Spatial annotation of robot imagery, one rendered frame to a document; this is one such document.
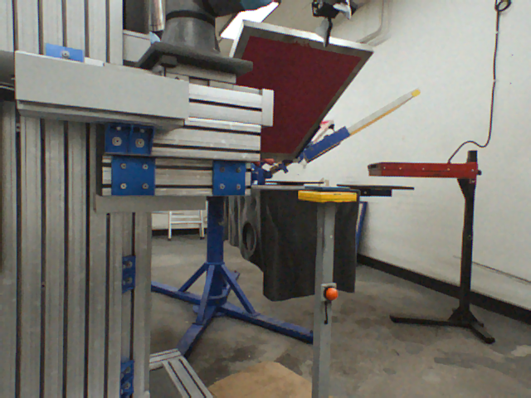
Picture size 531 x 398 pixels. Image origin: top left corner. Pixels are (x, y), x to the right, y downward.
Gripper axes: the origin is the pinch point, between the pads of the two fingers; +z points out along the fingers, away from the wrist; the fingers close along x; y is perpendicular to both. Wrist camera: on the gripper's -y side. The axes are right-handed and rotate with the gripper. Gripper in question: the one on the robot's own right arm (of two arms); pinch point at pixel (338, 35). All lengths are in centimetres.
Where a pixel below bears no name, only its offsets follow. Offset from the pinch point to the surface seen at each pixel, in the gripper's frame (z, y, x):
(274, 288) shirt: 84, 16, -39
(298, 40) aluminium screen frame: -8.0, 6.5, -15.8
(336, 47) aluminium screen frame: -8.0, -11.0, -15.7
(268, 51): -6.0, 16.1, -23.0
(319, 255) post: 74, 14, -7
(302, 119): 3, -17, -58
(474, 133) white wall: -18, -200, -94
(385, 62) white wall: -131, -200, -172
